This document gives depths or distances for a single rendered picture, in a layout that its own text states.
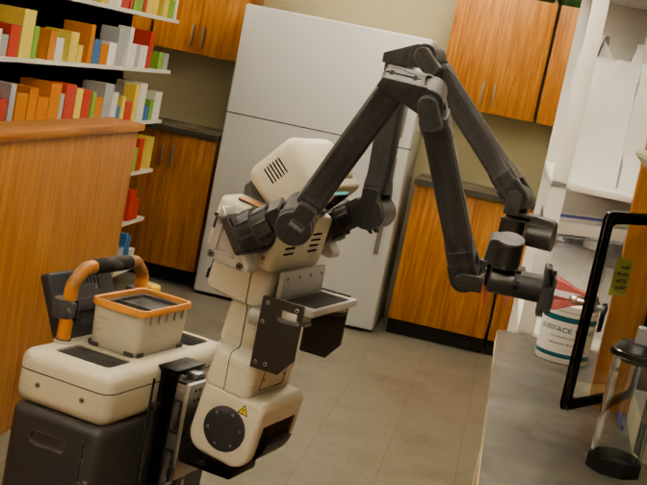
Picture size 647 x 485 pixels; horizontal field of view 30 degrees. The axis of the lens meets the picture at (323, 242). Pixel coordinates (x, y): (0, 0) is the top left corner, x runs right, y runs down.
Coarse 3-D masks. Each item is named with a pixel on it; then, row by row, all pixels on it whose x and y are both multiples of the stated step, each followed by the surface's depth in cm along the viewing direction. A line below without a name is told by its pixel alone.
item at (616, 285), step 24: (600, 240) 229; (624, 240) 236; (624, 264) 239; (600, 288) 234; (624, 288) 242; (600, 312) 236; (624, 312) 245; (576, 336) 232; (600, 336) 239; (624, 336) 247; (600, 360) 242; (576, 384) 236; (600, 384) 244
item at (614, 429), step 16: (624, 352) 213; (624, 368) 214; (640, 368) 212; (608, 384) 217; (624, 384) 214; (640, 384) 213; (608, 400) 216; (624, 400) 214; (640, 400) 213; (608, 416) 216; (624, 416) 214; (640, 416) 214; (608, 432) 215; (624, 432) 214; (640, 432) 215; (592, 448) 219; (608, 448) 215; (624, 448) 214; (640, 448) 216
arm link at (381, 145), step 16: (400, 48) 276; (416, 48) 274; (432, 48) 272; (384, 64) 278; (400, 64) 276; (416, 64) 274; (400, 112) 279; (384, 128) 280; (400, 128) 281; (384, 144) 280; (384, 160) 281; (368, 176) 282; (384, 176) 281; (368, 192) 280; (384, 192) 281; (352, 208) 282; (368, 208) 281; (384, 208) 281; (368, 224) 281
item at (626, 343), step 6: (642, 330) 215; (636, 336) 216; (642, 336) 215; (618, 342) 217; (624, 342) 215; (630, 342) 216; (636, 342) 216; (642, 342) 215; (624, 348) 214; (630, 348) 213; (636, 348) 213; (642, 348) 213; (636, 354) 212; (642, 354) 212
